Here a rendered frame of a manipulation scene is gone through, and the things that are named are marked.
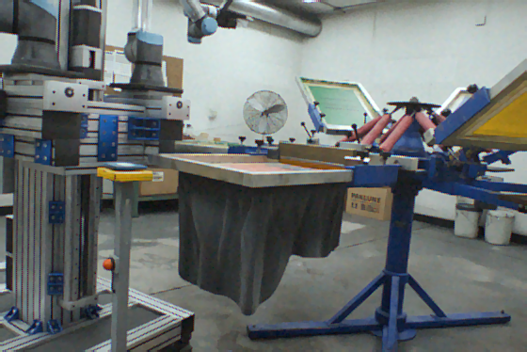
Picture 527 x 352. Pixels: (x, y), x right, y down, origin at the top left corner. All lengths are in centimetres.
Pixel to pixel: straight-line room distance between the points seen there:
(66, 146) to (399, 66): 540
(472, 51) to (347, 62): 188
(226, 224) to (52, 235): 78
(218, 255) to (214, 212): 15
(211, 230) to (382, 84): 524
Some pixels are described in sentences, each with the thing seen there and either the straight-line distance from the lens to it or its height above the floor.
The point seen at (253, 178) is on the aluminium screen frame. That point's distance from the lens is 118.
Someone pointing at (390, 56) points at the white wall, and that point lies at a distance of 652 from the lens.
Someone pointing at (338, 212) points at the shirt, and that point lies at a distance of 165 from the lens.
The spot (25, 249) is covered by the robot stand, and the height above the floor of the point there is 54.
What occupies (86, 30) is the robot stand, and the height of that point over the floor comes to 144.
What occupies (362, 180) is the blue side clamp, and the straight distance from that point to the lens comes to 159.
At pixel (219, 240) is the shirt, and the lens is 149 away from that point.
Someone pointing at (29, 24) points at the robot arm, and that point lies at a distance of 163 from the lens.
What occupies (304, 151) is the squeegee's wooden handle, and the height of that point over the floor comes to 103.
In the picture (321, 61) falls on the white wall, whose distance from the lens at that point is 722.
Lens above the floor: 112
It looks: 6 degrees down
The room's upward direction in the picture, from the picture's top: 4 degrees clockwise
